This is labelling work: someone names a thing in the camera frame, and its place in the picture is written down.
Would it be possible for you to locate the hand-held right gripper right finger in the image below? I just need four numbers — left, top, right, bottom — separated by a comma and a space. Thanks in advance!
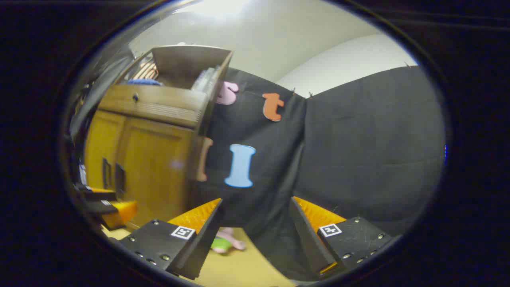
288, 196, 394, 277

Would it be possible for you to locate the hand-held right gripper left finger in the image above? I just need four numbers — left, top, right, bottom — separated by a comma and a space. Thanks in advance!
119, 198, 224, 281

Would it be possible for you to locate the black door handle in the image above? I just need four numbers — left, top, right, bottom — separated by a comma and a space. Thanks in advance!
102, 157, 112, 189
115, 163, 126, 197

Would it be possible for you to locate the wooden double-door shoe cabinet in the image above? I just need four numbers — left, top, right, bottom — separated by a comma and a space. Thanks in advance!
82, 45, 234, 230

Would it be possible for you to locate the wooden cabinet drawer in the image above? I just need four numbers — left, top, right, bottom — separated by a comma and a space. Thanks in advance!
98, 85, 209, 129

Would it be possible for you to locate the pink and green plush toy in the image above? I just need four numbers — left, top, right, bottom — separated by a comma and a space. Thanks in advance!
210, 227, 246, 254

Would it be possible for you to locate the black backdrop cloth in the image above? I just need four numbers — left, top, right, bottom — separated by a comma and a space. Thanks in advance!
70, 44, 446, 281

